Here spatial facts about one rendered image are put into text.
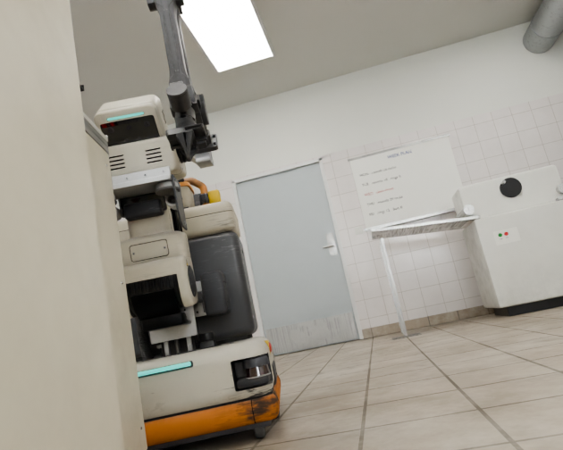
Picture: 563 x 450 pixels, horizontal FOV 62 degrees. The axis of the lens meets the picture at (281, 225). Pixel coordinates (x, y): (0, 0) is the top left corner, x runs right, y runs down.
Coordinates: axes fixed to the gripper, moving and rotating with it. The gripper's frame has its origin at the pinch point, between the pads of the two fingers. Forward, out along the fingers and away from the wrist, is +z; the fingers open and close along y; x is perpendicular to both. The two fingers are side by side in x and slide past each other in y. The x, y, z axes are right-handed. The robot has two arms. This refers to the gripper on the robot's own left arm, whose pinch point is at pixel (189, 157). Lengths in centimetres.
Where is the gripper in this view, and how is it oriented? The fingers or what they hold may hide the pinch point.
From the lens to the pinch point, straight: 127.5
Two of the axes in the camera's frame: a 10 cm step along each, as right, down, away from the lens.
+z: 1.8, 7.5, -6.3
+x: 1.0, 6.3, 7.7
